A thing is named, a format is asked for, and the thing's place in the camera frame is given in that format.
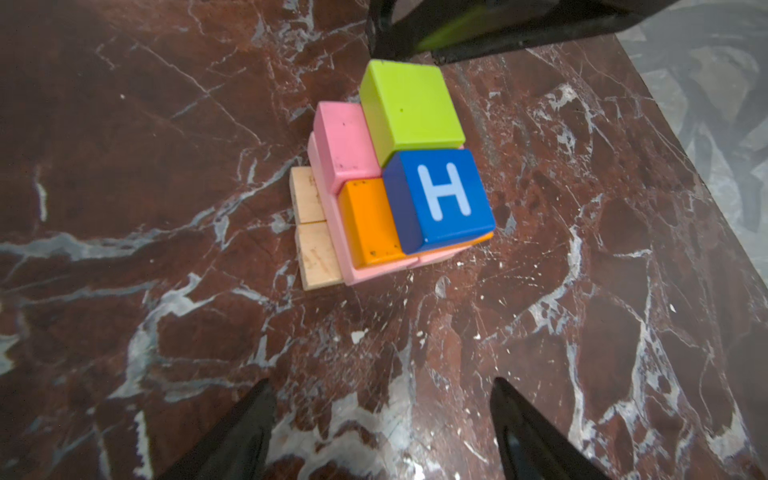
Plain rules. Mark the green cube block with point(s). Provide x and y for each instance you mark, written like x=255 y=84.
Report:
x=408 y=107

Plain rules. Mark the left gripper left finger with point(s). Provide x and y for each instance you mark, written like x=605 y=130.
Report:
x=237 y=446

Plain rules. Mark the blue letter H block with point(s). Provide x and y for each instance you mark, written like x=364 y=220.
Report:
x=437 y=199

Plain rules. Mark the orange wood block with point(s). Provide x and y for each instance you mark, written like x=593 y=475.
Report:
x=369 y=224

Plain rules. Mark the natural wood block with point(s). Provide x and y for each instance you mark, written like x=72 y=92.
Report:
x=304 y=195
x=318 y=263

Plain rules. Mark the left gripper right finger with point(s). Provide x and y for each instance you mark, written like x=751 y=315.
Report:
x=530 y=447

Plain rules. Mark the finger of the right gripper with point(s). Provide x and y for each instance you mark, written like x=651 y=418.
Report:
x=460 y=30

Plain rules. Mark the pink long block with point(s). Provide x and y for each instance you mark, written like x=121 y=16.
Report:
x=351 y=275

